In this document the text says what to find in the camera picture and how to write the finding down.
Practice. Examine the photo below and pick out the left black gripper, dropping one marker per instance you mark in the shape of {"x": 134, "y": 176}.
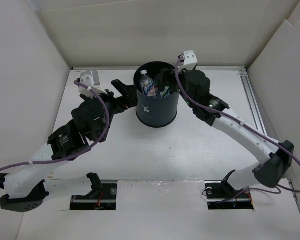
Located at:
{"x": 129, "y": 94}

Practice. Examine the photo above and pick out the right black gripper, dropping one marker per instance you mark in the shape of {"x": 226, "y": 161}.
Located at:
{"x": 166, "y": 75}

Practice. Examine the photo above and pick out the clear bottle green blue label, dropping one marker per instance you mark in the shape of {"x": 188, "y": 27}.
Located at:
{"x": 164, "y": 93}

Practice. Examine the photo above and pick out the clear bottle orange blue label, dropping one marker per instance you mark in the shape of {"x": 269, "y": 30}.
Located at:
{"x": 147, "y": 84}

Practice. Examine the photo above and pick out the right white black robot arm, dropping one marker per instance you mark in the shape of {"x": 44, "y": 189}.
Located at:
{"x": 274, "y": 158}

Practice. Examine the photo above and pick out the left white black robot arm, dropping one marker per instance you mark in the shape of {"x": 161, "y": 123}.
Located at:
{"x": 27, "y": 185}

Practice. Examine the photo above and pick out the dark blue cylindrical bin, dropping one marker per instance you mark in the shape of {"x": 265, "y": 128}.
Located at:
{"x": 155, "y": 112}

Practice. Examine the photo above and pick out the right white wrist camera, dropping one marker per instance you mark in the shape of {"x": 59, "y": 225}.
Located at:
{"x": 187, "y": 61}

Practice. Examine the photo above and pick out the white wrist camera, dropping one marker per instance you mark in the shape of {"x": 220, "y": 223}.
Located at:
{"x": 90, "y": 78}
{"x": 187, "y": 61}

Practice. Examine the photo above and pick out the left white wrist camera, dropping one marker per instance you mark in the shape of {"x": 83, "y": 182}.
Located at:
{"x": 90, "y": 78}

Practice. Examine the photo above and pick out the aluminium rail right side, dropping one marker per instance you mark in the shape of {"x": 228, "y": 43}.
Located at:
{"x": 252, "y": 101}

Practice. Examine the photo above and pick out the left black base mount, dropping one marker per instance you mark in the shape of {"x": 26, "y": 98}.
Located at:
{"x": 106, "y": 201}

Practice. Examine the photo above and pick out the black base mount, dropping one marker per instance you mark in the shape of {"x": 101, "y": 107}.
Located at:
{"x": 221, "y": 196}
{"x": 106, "y": 201}

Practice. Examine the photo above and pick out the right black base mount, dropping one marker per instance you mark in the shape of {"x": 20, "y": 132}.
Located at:
{"x": 221, "y": 196}

